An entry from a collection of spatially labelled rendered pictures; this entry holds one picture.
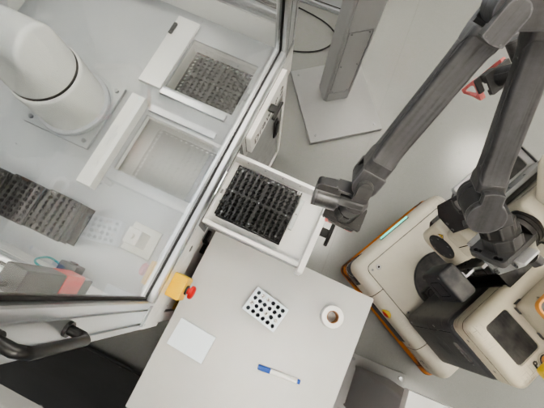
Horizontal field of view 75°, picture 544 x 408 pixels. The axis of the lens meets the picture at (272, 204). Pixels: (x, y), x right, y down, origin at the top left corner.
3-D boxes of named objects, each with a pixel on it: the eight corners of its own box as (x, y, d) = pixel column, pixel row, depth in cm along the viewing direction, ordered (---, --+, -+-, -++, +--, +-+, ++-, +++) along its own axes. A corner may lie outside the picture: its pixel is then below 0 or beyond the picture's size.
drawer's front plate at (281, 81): (285, 87, 132) (287, 69, 121) (251, 153, 125) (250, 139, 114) (281, 86, 132) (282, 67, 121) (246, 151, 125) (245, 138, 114)
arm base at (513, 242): (503, 269, 77) (540, 235, 79) (496, 243, 74) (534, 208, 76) (469, 254, 85) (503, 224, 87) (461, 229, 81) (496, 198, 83)
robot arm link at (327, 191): (376, 186, 75) (375, 166, 82) (324, 171, 75) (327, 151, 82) (355, 227, 82) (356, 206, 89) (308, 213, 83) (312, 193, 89)
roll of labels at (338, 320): (317, 325, 116) (320, 325, 112) (322, 303, 118) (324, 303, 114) (338, 329, 116) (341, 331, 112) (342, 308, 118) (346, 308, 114)
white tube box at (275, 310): (288, 309, 117) (289, 310, 113) (273, 331, 115) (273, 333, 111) (257, 286, 119) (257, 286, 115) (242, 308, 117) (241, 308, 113)
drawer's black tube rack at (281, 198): (300, 198, 119) (302, 193, 113) (278, 246, 115) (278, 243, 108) (240, 172, 121) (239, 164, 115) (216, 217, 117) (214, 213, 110)
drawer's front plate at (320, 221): (333, 197, 121) (339, 188, 111) (298, 276, 114) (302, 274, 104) (328, 195, 121) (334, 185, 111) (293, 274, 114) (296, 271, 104)
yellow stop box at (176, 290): (195, 280, 111) (191, 278, 104) (184, 302, 109) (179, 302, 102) (180, 273, 111) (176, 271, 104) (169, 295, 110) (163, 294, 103)
